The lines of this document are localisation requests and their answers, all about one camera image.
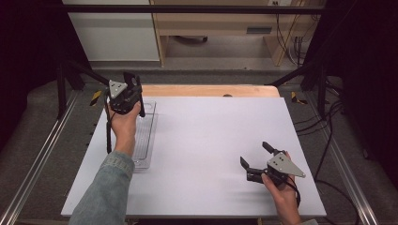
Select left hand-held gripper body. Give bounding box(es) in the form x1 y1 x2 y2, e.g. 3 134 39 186
107 79 143 115

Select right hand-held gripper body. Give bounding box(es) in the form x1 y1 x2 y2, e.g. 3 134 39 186
247 151 307 188

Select clear plastic packaging tray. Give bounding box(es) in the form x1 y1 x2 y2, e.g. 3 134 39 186
131 99 159 172

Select person's right hand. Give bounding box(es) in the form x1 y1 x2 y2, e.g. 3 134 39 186
261 172 301 214

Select person's left hand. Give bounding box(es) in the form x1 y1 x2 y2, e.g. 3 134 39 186
110 101 142 148

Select yellow black striped tape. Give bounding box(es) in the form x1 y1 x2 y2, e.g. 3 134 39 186
89 90 103 107
290 91 309 106

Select white board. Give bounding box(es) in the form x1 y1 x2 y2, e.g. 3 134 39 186
60 96 328 218

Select black metal stand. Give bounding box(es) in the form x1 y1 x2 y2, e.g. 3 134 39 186
266 61 329 120
55 59 120 120

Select white cabinet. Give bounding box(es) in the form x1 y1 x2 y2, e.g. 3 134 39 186
61 0 161 62

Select black curtain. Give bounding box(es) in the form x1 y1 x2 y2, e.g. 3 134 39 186
0 0 92 154
302 0 398 190

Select black metal crossbar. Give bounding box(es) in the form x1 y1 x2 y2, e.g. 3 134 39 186
60 4 327 15

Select wooden desk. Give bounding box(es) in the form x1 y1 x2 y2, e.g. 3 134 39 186
149 0 327 68

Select right hand-held gripper cable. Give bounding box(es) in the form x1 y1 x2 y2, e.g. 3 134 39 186
285 179 302 209

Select long black floor cable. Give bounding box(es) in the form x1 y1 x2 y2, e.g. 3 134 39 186
314 102 361 225

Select bundle of black floor cables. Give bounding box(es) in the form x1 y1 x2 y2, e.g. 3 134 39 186
293 98 345 137

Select aluminium rail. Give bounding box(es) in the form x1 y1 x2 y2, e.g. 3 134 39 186
308 93 380 225
0 91 80 225

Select hanging cables behind desk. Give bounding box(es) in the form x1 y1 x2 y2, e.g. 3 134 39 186
274 0 317 68

